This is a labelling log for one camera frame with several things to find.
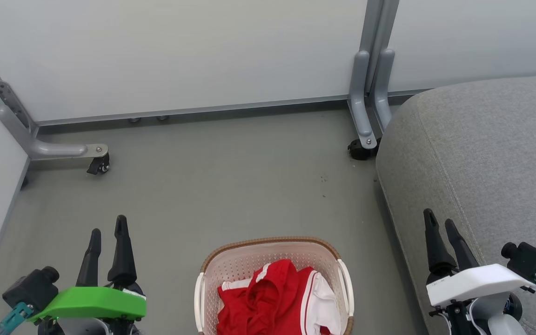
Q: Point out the grey double partition post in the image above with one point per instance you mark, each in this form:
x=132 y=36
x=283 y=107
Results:
x=365 y=83

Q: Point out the cream perforated laundry basket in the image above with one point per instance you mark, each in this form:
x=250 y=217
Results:
x=249 y=265

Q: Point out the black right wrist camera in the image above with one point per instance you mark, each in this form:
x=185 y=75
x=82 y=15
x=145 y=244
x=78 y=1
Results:
x=528 y=260

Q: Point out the grey partition base rail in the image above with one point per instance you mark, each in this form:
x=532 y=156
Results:
x=203 y=111

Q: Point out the grey angled partition foot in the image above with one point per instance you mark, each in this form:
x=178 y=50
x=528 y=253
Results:
x=44 y=149

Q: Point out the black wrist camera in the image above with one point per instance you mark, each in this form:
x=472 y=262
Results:
x=33 y=288
x=528 y=260

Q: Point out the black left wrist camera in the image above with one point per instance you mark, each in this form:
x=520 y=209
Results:
x=33 y=288

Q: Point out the black caster wheel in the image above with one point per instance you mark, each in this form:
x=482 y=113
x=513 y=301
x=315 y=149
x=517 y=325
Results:
x=360 y=150
x=99 y=165

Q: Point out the teal left camera connector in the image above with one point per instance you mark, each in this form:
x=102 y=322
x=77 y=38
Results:
x=13 y=318

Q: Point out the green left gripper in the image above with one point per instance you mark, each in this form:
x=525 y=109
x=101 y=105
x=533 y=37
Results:
x=93 y=302

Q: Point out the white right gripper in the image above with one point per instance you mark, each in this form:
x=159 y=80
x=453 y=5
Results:
x=475 y=281

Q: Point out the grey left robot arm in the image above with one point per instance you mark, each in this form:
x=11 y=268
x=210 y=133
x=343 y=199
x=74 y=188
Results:
x=86 y=327

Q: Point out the red and white garment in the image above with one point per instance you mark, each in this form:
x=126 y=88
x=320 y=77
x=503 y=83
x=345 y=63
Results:
x=272 y=302

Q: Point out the grey fabric sofa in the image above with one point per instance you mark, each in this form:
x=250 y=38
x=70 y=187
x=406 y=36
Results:
x=491 y=153

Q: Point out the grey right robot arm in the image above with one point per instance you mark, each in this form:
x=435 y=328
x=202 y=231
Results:
x=486 y=316

